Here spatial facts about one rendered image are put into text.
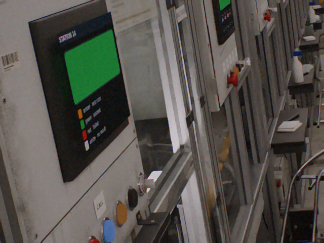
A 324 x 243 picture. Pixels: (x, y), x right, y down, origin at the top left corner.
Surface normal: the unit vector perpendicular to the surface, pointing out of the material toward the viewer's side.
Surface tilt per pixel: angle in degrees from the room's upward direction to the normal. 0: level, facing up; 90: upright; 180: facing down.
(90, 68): 90
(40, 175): 90
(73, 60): 90
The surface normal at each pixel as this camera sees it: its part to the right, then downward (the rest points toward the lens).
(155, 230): -0.17, -0.95
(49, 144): 0.96, -0.10
